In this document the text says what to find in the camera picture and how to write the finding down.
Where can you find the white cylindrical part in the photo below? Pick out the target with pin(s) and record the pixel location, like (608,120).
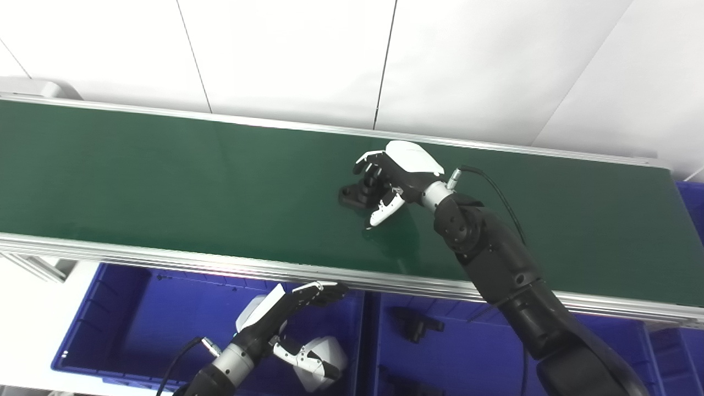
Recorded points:
(324,352)
(247,316)

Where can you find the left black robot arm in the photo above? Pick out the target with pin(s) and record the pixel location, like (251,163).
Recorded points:
(231,363)

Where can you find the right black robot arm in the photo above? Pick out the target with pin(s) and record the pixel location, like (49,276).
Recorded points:
(506,264)

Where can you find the grey conveyor motor housing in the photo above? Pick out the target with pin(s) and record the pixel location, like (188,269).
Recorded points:
(38,89)

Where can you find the aluminium conveyor support leg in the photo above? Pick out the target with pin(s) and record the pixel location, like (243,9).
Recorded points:
(38,267)

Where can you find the black flanged part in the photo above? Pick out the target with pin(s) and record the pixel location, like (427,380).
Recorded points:
(352,197)
(412,324)

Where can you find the green conveyor belt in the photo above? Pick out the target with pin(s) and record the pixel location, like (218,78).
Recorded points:
(192,181)
(220,264)

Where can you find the blue plastic bin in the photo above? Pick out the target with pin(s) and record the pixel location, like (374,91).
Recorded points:
(693,209)
(148,324)
(473,357)

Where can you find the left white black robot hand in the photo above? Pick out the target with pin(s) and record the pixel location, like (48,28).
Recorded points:
(264,324)

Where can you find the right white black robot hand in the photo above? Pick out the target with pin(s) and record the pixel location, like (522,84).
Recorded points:
(410,165)

